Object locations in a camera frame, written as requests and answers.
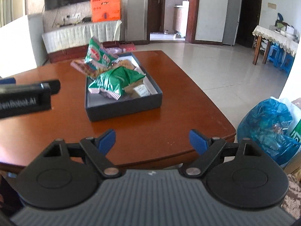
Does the brown white cake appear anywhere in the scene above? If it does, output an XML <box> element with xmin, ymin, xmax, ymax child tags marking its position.
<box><xmin>124</xmin><ymin>79</ymin><xmax>151</xmax><ymax>99</ymax></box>

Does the dark blue shallow box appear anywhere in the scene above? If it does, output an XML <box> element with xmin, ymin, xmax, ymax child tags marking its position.
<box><xmin>85</xmin><ymin>53</ymin><xmax>163</xmax><ymax>122</ymax></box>

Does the tv cabinet with lace cloth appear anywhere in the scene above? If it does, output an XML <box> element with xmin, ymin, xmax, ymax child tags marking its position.
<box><xmin>42</xmin><ymin>20</ymin><xmax>122</xmax><ymax>63</ymax></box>

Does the white chest freezer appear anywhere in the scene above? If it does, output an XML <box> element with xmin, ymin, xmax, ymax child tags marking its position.
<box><xmin>0</xmin><ymin>14</ymin><xmax>48</xmax><ymax>78</ymax></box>

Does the green peanut snack bag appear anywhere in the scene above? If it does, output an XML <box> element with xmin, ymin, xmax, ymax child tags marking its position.
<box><xmin>70</xmin><ymin>36</ymin><xmax>118</xmax><ymax>79</ymax></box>

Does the dark green snack bag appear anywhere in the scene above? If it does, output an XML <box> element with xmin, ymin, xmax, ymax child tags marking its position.
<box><xmin>88</xmin><ymin>66</ymin><xmax>146</xmax><ymax>100</ymax></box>

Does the blue plastic bag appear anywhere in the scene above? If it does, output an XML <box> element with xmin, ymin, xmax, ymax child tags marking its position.
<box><xmin>237</xmin><ymin>97</ymin><xmax>300</xmax><ymax>167</ymax></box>

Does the purple detergent bottle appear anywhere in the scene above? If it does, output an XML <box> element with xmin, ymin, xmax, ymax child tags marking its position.
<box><xmin>108</xmin><ymin>47</ymin><xmax>126</xmax><ymax>55</ymax></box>

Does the yellow wrapped pastry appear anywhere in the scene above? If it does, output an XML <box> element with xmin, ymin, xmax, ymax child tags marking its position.
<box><xmin>112</xmin><ymin>59</ymin><xmax>136</xmax><ymax>70</ymax></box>

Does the pink floor scale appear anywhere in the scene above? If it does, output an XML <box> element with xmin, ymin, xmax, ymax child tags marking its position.
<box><xmin>119</xmin><ymin>41</ymin><xmax>136</xmax><ymax>52</ymax></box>

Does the orange gift box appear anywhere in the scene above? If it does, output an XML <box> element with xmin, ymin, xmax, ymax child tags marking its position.
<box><xmin>90</xmin><ymin>0</ymin><xmax>121</xmax><ymax>22</ymax></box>

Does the blue plastic stool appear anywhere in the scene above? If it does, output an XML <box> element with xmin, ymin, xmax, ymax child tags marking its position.
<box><xmin>267</xmin><ymin>43</ymin><xmax>284</xmax><ymax>68</ymax></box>

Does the side table with lace cloth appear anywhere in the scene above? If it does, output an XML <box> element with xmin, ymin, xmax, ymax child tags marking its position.
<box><xmin>252</xmin><ymin>26</ymin><xmax>298</xmax><ymax>65</ymax></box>

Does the grey refrigerator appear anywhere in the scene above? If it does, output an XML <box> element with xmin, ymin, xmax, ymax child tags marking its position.
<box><xmin>222</xmin><ymin>0</ymin><xmax>242</xmax><ymax>46</ymax></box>

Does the white wall power strip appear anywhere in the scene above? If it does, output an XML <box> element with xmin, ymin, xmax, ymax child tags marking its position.
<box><xmin>62</xmin><ymin>13</ymin><xmax>82</xmax><ymax>23</ymax></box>

